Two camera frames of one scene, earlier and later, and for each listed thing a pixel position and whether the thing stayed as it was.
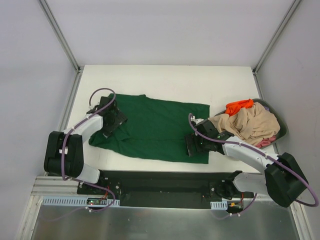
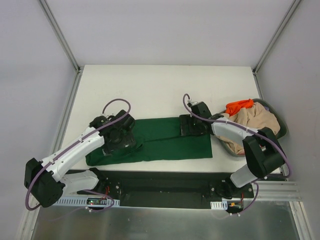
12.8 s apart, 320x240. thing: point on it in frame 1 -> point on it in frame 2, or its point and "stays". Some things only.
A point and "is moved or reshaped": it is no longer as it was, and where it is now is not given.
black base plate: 162,189 stays
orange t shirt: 234,107 stays
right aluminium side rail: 261,94 stays
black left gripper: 116,122 -> 126,146
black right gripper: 190,145 -> 191,125
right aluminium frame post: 292,10 stays
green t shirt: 155,128 is moved or reshaped
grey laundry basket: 283,130 stays
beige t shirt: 252,125 stays
